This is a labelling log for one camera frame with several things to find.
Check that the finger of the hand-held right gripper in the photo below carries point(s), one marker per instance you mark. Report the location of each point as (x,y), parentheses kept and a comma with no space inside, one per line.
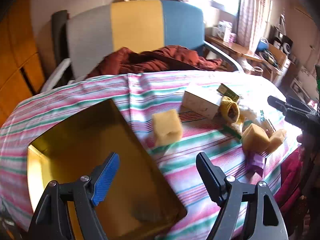
(277,103)
(295,117)

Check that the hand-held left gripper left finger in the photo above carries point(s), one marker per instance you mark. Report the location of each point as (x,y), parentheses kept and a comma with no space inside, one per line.
(107,180)

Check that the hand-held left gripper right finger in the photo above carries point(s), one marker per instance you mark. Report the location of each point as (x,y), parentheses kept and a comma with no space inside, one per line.
(210,177)

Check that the yellow sponge block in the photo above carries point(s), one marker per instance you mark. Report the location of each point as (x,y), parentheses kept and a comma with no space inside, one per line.
(166,127)
(277,138)
(253,137)

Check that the gold-lined cardboard box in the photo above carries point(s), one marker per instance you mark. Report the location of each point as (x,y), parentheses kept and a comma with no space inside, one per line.
(82,135)

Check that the green-edged snack packet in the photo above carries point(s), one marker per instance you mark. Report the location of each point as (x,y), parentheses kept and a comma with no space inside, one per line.
(235,132)

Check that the white carton box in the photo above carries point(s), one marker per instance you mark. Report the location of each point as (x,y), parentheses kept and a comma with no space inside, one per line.
(197,102)

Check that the person's right hand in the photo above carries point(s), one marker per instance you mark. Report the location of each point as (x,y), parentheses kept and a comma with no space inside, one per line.
(300,139)

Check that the striped tablecloth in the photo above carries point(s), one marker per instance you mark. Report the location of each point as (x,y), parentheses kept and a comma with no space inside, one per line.
(190,155)

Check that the person's red clothing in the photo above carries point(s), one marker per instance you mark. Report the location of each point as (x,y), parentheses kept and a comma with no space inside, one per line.
(292,180)

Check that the white plastic wrapper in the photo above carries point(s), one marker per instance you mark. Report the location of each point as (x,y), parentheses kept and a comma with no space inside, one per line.
(247,112)

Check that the purple packet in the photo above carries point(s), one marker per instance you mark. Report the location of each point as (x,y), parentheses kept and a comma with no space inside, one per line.
(255,162)

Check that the yellow knit pouch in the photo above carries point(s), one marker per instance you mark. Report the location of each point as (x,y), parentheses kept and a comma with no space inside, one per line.
(226,105)

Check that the small green box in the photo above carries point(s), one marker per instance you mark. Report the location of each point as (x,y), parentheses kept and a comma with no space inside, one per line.
(226,91)

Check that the wooden desk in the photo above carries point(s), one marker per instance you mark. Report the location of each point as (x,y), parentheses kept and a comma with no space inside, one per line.
(232,47)

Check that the pink white box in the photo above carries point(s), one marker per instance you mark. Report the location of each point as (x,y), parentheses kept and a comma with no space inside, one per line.
(233,37)

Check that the checked curtain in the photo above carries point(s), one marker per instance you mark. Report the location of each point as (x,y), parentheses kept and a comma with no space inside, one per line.
(250,12)

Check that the red-brown jacket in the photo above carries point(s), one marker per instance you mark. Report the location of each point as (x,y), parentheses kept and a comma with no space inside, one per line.
(160,60)

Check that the wooden wardrobe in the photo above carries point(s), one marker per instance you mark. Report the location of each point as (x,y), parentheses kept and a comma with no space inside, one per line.
(17,55)

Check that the black chair back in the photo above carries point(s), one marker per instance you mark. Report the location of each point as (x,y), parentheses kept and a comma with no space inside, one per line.
(58,30)

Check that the grey yellow blue chair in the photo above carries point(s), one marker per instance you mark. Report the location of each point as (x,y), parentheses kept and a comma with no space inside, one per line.
(135,22)

